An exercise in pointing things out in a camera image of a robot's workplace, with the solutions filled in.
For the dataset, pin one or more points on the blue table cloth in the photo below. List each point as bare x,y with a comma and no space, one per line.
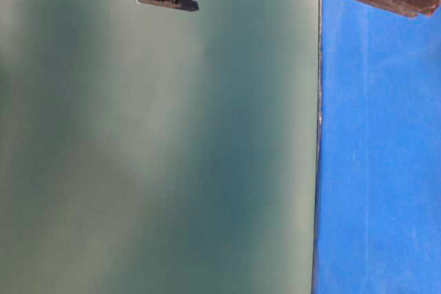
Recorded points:
378,191

